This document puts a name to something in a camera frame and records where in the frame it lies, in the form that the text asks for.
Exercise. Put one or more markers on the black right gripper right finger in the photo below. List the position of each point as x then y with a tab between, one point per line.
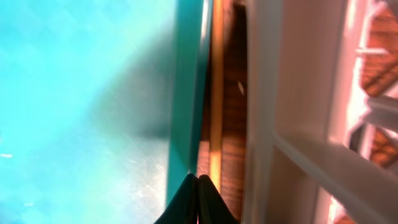
212	208

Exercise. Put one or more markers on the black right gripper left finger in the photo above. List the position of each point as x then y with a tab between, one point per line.
183	208

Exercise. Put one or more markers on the wooden chopstick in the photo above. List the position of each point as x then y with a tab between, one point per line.
216	108

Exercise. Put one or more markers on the teal plastic tray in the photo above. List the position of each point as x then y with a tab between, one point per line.
100	107

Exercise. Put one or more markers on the grey plastic dish rack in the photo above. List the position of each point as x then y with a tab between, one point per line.
310	123

